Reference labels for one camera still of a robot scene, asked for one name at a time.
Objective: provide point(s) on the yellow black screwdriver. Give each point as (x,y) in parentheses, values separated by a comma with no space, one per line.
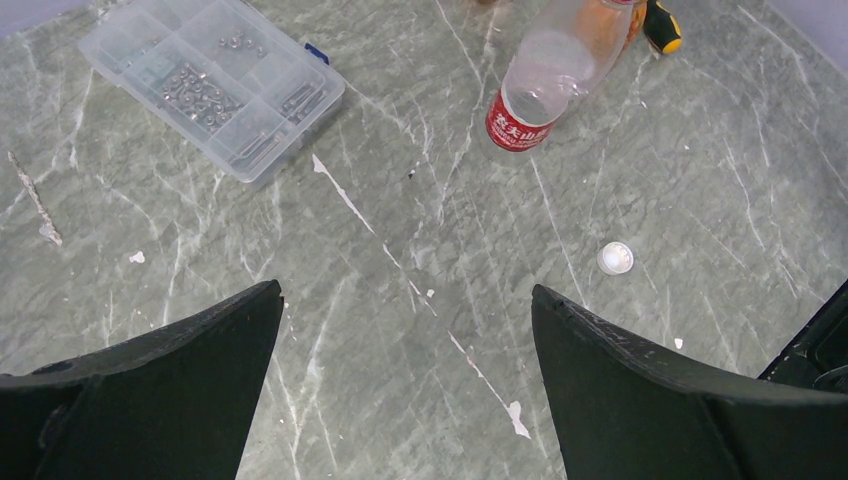
(662,29)

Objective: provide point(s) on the clear bottle red label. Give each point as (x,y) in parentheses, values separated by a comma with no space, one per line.
(550,69)

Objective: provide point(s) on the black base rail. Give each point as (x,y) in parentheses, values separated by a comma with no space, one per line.
(816,358)

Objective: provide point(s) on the blue white bottle cap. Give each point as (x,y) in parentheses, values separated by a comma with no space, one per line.
(615,258)

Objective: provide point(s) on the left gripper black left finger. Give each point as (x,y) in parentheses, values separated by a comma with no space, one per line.
(174,403)

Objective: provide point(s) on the clear plastic screw box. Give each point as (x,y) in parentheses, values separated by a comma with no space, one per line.
(226,78)

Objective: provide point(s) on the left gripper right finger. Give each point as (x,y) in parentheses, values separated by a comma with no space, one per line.
(624,407)

